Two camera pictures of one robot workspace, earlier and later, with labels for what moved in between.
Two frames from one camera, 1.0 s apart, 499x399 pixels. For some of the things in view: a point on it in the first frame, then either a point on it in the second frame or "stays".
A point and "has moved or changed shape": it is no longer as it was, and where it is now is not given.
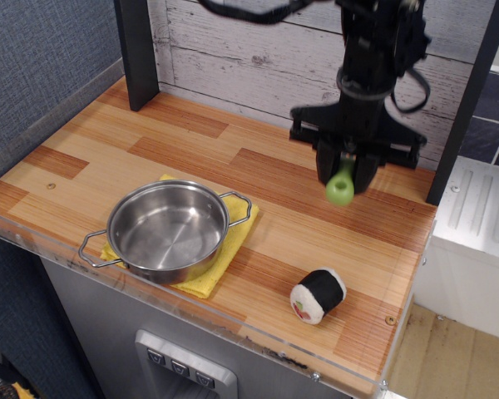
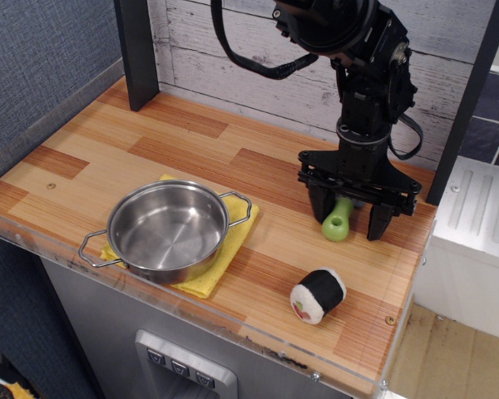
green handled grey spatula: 340,188 has moved or changed shape
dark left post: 135,45 stays
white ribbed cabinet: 469,273 stays
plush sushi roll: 318,293 stays
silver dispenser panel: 167,370 stays
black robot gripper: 358,121 → 360,169
